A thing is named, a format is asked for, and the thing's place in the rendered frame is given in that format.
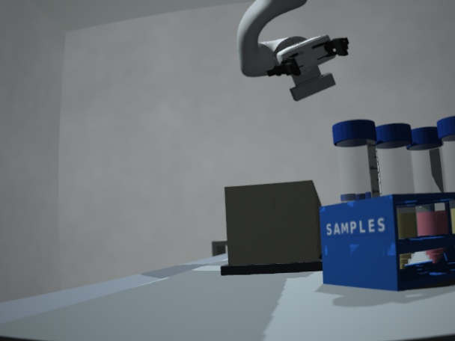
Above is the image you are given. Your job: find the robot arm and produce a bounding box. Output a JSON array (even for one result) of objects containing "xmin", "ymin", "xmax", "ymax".
[{"xmin": 237, "ymin": 0, "xmax": 336, "ymax": 101}]

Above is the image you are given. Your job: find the blue tube rack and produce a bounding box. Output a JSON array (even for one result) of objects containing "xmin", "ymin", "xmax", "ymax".
[{"xmin": 320, "ymin": 192, "xmax": 455, "ymax": 291}]

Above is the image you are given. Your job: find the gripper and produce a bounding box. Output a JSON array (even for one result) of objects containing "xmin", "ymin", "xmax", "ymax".
[{"xmin": 267, "ymin": 34, "xmax": 349, "ymax": 76}]

